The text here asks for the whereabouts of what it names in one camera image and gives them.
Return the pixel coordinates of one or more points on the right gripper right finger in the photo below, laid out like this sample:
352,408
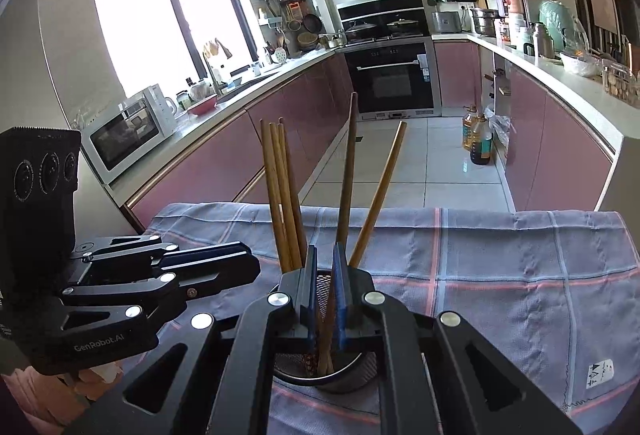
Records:
438,375

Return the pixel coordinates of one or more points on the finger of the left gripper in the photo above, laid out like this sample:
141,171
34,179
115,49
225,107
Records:
200,254
215,274

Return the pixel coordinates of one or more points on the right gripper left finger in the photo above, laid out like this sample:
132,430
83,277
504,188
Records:
213,376

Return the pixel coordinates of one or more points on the golden chopstick red floral end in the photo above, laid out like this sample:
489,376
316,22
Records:
379,196

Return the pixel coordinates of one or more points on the plain brown wooden chopstick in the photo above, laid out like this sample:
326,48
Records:
345,195

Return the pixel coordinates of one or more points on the left hand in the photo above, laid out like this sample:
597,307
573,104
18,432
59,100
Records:
52,402

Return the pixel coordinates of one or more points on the black mesh pen holder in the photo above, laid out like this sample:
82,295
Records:
353,353

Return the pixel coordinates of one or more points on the white microwave oven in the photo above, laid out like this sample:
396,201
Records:
124,133

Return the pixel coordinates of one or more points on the blue plaid tablecloth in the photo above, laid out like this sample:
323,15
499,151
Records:
556,292

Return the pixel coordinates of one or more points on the red bowl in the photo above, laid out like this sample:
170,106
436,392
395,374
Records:
204,106

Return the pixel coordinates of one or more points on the built-in black oven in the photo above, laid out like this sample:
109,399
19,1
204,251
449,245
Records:
395,79

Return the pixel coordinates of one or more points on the cooking oil bottle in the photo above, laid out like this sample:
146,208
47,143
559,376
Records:
481,142

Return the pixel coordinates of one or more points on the black range hood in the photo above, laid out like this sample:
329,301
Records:
379,20

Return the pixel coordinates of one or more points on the steel stock pot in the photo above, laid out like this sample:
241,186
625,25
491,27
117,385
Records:
484,21

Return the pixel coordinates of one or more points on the mint green appliance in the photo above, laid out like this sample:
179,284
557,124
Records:
562,25

